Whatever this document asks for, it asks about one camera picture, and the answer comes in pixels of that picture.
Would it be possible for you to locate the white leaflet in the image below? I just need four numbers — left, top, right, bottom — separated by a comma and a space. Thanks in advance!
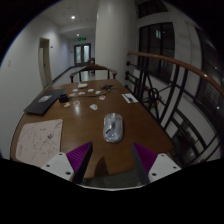
121, 92, 139, 104

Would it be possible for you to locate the small black charger block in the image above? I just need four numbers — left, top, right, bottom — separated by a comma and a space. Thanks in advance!
58, 93, 69, 104

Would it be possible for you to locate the dark framed window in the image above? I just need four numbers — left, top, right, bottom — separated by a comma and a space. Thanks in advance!
137, 22, 176, 84

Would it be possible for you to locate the wooden armchair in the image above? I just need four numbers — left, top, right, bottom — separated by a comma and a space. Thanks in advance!
69, 63, 118, 84

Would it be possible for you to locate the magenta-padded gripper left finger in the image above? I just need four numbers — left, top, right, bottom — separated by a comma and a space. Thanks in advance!
40, 141, 94, 185

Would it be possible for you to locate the side wall door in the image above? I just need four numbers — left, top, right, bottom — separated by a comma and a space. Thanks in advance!
37, 37, 53, 88

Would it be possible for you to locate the black closed laptop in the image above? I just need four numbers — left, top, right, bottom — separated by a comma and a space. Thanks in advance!
23, 87, 68, 116

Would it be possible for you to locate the black railing with wooden handrail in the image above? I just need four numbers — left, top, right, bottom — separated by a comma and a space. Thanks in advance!
124, 50, 224, 168

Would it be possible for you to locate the white patterned mouse pad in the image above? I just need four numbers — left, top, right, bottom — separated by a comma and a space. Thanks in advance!
14, 118, 64, 168

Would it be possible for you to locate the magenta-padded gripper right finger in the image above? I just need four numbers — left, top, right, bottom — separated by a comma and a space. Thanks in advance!
130, 141, 183, 186

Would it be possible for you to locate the glass double door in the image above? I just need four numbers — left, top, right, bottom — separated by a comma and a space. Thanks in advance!
73, 42, 92, 67

